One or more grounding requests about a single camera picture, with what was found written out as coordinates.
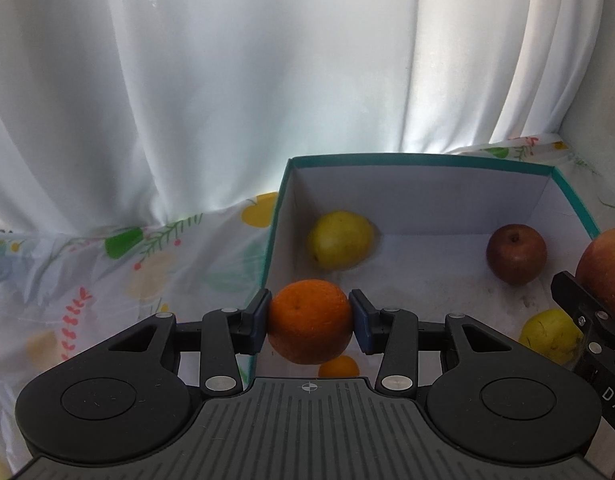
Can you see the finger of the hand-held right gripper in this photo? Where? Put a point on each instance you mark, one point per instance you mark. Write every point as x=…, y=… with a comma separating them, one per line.
x=580, y=305

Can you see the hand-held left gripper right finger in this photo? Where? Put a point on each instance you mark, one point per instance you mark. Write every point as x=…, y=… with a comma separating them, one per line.
x=360, y=325

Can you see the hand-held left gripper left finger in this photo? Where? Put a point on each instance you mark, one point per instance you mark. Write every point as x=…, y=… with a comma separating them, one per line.
x=260, y=321

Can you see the yellow-green lemon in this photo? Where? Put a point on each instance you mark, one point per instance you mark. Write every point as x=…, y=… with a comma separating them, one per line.
x=550, y=335

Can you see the small orange kumquat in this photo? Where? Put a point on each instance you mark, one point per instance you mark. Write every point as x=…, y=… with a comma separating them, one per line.
x=339, y=367

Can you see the large red apple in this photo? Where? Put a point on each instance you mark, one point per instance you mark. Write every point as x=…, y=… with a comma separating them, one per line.
x=607, y=265

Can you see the orange mandarin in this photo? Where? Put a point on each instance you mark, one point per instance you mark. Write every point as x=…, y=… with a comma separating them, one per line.
x=310, y=321

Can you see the dark red apple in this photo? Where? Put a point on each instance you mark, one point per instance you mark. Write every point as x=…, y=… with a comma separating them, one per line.
x=516, y=254

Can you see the yellow pear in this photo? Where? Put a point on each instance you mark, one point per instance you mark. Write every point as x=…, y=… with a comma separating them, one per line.
x=341, y=239

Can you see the teal cardboard box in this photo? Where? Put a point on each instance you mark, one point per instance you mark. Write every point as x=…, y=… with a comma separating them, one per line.
x=437, y=270

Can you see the fruit-print white tablecloth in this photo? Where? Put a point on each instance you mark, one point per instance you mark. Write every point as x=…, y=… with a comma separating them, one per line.
x=87, y=285

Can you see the white curtain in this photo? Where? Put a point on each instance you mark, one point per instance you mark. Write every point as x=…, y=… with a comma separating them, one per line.
x=237, y=85

